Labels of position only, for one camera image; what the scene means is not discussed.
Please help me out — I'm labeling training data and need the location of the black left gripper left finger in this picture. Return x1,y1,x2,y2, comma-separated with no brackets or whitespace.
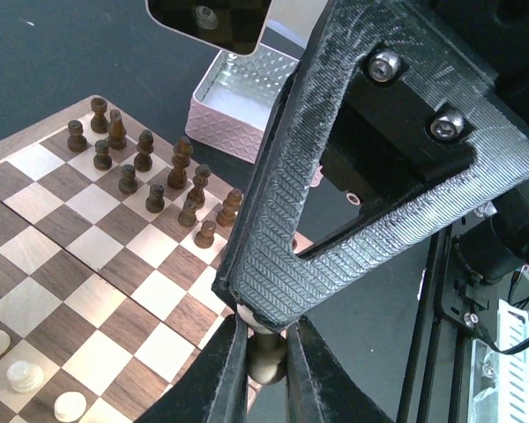
140,315,248,423

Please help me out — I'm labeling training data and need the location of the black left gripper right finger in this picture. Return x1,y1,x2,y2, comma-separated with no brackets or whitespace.
286,316,392,423

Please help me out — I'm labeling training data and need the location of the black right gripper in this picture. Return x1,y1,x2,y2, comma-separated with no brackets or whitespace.
212,1,529,330

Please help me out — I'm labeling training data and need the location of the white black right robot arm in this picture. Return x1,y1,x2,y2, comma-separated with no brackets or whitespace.
212,1,529,331

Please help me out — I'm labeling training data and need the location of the dark chess pawn six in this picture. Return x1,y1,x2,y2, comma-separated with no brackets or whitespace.
194,220,217,249

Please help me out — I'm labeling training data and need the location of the dark chess pawn five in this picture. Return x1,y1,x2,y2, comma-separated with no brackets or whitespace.
177,198,197,228

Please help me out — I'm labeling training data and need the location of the dark chess queen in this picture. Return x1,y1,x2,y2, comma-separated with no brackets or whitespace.
167,136,193,189

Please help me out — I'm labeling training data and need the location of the dark chess pawn four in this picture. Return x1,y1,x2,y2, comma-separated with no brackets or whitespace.
145,184,165,213

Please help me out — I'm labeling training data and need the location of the dark chess pawn three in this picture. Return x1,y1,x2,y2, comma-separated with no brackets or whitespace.
118,164,138,195

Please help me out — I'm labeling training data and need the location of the wooden chess board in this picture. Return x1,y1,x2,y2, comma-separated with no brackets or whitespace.
0,96,230,422

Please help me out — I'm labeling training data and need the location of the dark chess bishop far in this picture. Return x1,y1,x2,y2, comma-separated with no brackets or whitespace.
134,130,154,172

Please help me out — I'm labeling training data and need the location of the dark chess pawn two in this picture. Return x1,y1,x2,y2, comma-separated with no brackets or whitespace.
93,139,112,171

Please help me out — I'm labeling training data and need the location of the dark chess knight far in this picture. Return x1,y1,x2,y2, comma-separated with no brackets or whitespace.
108,109,127,150

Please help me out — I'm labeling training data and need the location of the dark chess rook far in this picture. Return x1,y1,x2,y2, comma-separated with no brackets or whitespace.
90,97,108,134

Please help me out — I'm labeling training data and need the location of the dark chess pawn one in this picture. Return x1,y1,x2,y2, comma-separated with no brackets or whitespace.
67,120,88,152

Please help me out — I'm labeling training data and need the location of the clear plastic tray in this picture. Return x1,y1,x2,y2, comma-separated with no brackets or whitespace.
185,44,298,164

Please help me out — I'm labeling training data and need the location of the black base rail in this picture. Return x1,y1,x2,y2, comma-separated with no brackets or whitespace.
396,227,451,423

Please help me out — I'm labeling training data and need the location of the white slotted cable duct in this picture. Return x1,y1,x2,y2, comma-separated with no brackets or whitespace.
467,300,529,423

